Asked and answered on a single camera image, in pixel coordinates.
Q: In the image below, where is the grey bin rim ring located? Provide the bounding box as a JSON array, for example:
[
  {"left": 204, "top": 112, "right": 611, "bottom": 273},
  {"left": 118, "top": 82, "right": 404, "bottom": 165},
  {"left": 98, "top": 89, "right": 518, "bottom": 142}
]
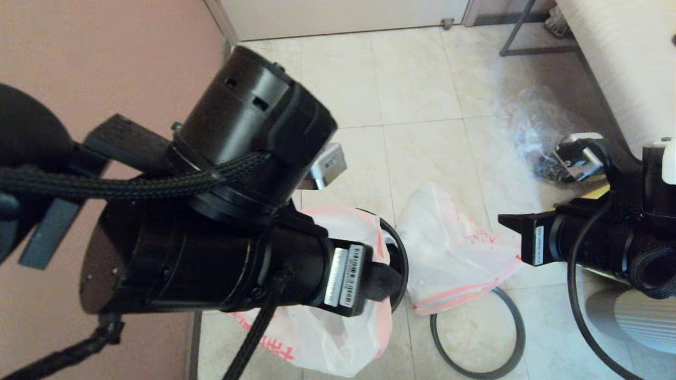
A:
[{"left": 429, "top": 288, "right": 527, "bottom": 380}]

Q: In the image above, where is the black round trash bin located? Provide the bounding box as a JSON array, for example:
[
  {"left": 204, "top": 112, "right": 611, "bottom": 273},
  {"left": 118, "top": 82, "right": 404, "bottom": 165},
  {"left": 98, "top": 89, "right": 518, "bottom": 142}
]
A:
[{"left": 359, "top": 208, "right": 410, "bottom": 313}]

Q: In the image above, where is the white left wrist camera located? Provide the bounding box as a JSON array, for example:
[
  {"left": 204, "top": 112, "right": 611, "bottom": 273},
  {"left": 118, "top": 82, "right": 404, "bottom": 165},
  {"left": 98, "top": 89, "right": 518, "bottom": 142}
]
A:
[{"left": 298, "top": 142, "right": 348, "bottom": 191}]

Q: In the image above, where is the black cable bundle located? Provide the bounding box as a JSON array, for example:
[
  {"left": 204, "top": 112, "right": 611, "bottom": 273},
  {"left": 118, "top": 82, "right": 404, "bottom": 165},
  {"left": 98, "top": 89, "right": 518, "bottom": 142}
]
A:
[{"left": 532, "top": 153, "right": 563, "bottom": 183}]

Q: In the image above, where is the yellow fabric bag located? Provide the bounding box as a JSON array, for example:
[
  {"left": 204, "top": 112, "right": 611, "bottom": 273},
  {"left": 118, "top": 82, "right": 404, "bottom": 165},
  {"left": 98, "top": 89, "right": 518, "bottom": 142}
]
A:
[{"left": 578, "top": 184, "right": 613, "bottom": 201}]

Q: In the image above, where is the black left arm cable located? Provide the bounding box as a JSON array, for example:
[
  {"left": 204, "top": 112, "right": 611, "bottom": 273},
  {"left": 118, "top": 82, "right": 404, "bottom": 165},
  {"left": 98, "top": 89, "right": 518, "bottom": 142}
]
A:
[{"left": 0, "top": 152, "right": 288, "bottom": 380}]

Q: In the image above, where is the clear crumpled plastic bag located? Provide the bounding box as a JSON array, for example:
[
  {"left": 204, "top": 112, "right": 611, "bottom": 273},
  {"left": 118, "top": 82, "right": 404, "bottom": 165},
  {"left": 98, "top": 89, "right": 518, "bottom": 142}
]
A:
[{"left": 499, "top": 87, "right": 600, "bottom": 185}]

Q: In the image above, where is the white red plastic bag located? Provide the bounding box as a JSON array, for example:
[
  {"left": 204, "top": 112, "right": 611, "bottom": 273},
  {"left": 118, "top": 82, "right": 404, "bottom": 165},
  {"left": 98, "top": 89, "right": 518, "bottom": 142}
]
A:
[{"left": 396, "top": 182, "right": 524, "bottom": 316}]

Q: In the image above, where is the white ribbed round appliance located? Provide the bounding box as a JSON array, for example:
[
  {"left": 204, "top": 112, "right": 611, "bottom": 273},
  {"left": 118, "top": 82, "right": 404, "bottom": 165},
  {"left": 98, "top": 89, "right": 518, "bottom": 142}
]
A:
[{"left": 584, "top": 267, "right": 676, "bottom": 355}]

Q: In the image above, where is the white door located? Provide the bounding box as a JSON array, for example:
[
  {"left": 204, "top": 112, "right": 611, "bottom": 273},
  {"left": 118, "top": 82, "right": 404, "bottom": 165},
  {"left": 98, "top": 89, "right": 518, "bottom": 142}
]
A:
[{"left": 221, "top": 0, "right": 471, "bottom": 43}]

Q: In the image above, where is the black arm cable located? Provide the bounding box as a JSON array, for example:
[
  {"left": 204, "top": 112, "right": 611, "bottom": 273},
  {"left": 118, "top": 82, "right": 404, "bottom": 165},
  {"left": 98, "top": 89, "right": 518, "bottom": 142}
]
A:
[
  {"left": 567, "top": 198, "right": 647, "bottom": 380},
  {"left": 0, "top": 152, "right": 288, "bottom": 380}
]

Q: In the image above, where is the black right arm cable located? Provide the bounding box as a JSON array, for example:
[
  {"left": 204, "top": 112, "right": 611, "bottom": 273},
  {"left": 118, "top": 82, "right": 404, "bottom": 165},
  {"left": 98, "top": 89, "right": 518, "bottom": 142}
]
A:
[{"left": 567, "top": 198, "right": 647, "bottom": 380}]

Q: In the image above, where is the grey patterned shoe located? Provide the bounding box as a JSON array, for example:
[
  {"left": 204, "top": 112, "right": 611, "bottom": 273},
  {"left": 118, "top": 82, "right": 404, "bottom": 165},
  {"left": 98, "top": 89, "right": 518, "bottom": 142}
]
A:
[{"left": 543, "top": 5, "right": 572, "bottom": 41}]

